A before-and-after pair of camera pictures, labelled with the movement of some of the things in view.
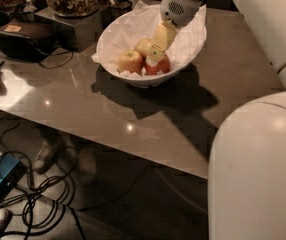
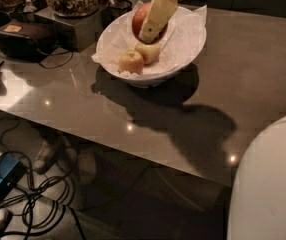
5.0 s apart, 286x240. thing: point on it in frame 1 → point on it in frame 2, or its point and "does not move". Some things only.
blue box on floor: x=1 y=177 does not move
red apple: x=163 y=65 → x=139 y=17
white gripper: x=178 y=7 → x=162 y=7
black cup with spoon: x=115 y=10 does not move
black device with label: x=22 y=39 does not move
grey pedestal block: x=74 y=33 does not move
